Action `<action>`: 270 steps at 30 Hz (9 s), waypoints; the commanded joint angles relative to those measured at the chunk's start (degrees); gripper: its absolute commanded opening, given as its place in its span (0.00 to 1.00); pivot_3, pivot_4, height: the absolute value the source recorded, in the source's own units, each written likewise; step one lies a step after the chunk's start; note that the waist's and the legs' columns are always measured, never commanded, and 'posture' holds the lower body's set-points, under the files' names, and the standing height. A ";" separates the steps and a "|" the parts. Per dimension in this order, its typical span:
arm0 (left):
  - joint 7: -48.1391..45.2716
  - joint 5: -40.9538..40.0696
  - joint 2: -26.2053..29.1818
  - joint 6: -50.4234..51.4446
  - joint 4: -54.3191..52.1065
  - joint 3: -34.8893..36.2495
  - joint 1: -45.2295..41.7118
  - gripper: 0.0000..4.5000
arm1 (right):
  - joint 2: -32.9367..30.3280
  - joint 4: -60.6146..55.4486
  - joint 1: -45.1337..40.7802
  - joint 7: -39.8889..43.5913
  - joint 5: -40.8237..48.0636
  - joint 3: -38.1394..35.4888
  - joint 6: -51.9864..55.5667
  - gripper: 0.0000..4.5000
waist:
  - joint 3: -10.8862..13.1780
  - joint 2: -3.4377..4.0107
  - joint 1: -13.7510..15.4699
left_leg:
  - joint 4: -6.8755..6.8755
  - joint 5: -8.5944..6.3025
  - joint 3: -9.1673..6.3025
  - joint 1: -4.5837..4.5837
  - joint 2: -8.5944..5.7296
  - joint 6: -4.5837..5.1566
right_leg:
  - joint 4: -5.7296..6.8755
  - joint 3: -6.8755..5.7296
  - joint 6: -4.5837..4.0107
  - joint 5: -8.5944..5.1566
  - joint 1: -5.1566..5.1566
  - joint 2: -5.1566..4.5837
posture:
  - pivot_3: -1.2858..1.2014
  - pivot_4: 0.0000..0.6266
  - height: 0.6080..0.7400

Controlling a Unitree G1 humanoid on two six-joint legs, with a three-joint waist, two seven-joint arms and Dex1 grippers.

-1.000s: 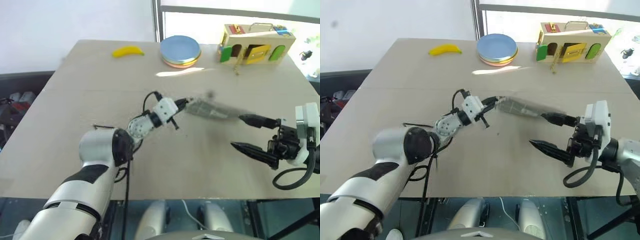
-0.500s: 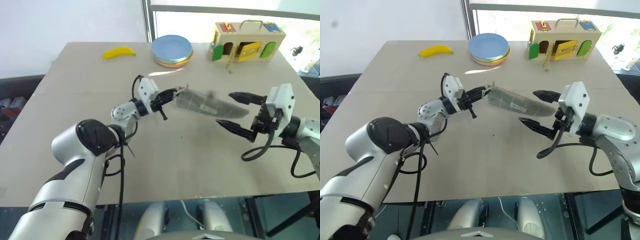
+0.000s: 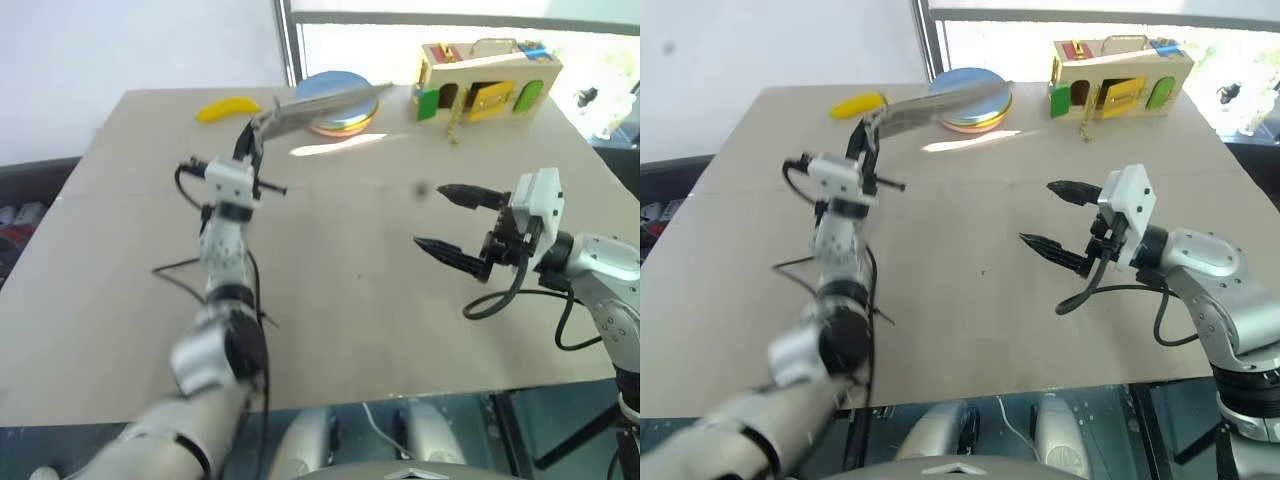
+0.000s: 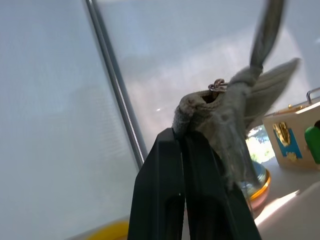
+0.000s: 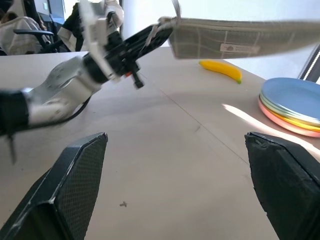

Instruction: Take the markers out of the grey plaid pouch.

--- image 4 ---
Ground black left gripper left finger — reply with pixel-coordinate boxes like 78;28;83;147
127;127;187;240

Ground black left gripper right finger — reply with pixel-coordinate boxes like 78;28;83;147
181;131;263;240

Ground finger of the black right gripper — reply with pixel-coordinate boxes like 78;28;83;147
258;0;290;70
249;0;274;70

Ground grey plaid fabric pouch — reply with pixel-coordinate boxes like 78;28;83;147
173;57;302;192

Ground glass dome with gold base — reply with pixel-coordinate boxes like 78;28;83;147
233;122;272;208

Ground yellow round object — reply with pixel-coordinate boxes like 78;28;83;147
83;213;133;240

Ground wooden latch box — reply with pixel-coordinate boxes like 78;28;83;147
261;87;320;173

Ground grey metal window pole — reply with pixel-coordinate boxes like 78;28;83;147
84;0;149;166

